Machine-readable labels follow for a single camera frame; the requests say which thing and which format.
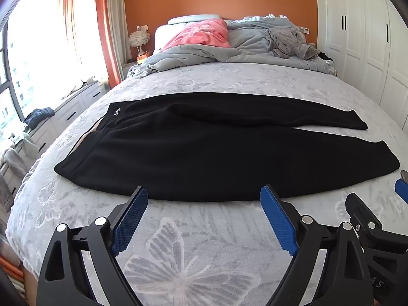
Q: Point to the pink pillow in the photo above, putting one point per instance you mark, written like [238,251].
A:
[197,35]

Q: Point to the white padded headboard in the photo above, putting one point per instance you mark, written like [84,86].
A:
[162,35]

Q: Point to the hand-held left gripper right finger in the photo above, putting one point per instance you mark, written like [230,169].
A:
[280,223]

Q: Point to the white window seat cabinet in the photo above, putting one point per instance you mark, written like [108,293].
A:
[70,108]

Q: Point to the sheer orange curtain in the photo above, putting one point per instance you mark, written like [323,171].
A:
[68,6]

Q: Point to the white flower lamp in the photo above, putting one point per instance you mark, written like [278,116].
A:
[139,36]

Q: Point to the grey butterfly print bedspread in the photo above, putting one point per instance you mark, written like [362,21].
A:
[191,261]

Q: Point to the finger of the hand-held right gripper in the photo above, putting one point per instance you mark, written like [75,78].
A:
[402,186]

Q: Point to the pale cloth pile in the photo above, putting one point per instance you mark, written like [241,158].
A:
[12,162]

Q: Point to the large window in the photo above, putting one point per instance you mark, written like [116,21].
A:
[32,54]

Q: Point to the black pants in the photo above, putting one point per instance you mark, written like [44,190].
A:
[207,153]

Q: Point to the blue cloth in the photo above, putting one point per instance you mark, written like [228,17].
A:
[38,114]

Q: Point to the grey duvet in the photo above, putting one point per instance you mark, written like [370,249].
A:
[197,54]

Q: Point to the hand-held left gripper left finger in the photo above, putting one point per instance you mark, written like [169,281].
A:
[127,223]

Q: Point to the crumpled grey garment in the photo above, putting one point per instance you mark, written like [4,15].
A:
[287,43]

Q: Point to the white wardrobe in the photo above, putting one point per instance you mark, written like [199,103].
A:
[357,38]

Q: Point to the small black cloth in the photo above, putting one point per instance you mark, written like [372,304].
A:
[325,56]

